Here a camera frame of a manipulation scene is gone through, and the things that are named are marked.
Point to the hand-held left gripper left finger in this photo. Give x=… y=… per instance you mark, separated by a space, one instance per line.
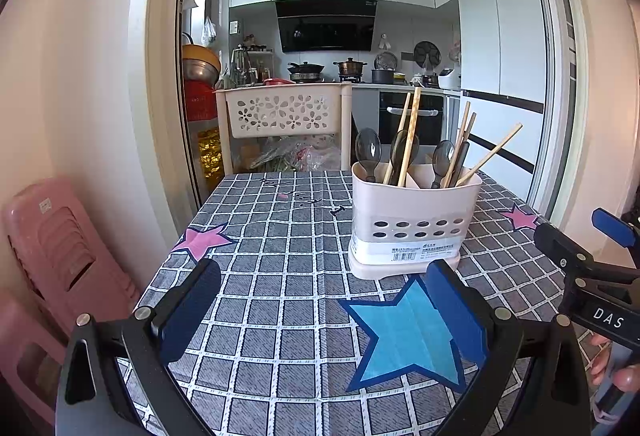
x=190 y=311

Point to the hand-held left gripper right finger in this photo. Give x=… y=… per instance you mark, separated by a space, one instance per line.
x=457 y=311

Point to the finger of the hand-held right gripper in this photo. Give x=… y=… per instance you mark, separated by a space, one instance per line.
x=612 y=223
x=560 y=241

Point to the beige plastic utensil holder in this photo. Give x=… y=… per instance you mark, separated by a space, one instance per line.
x=415 y=211

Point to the person's right hand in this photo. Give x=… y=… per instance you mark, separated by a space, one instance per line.
x=627 y=378

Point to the grey checked star tablecloth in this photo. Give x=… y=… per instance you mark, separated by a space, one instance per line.
x=280 y=266

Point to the stack of pink plastic chairs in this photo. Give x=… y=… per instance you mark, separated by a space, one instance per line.
x=55 y=241

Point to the gold foil box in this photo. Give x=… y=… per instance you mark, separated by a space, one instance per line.
x=210 y=153

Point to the pink plastic stool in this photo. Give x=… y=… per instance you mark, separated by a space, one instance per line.
x=20 y=341

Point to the plastic bag of vegetables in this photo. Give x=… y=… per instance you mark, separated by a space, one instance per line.
x=300 y=153

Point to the white rice cooker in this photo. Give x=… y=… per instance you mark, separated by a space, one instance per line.
x=449 y=80

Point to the black built-in oven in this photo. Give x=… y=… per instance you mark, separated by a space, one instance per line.
x=390 y=115

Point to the white refrigerator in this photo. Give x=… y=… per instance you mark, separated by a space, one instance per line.
x=495 y=40

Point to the red plastic basket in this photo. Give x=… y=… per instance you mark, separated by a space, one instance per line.
x=200 y=98

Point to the beige flower-cut basket rack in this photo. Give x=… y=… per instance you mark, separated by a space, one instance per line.
x=280 y=108

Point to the metal basin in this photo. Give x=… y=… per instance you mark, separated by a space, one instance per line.
x=200 y=71

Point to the black cooking pot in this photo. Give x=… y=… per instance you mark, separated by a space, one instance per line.
x=382 y=76

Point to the yellow basin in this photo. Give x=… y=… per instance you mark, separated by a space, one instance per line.
x=200 y=53

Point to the steel pot with lid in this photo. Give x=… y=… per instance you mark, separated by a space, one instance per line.
x=350 y=67

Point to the black wok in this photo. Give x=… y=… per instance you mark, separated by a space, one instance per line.
x=306 y=69

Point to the hanging plastic bag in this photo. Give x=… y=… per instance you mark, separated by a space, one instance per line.
x=209 y=33

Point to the black range hood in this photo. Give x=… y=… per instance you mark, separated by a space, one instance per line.
x=325 y=25

